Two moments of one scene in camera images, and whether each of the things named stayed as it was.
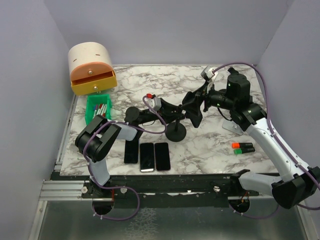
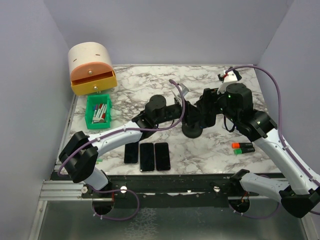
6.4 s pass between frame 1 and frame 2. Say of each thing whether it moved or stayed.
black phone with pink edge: stayed
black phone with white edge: stayed
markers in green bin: stayed
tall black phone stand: moved
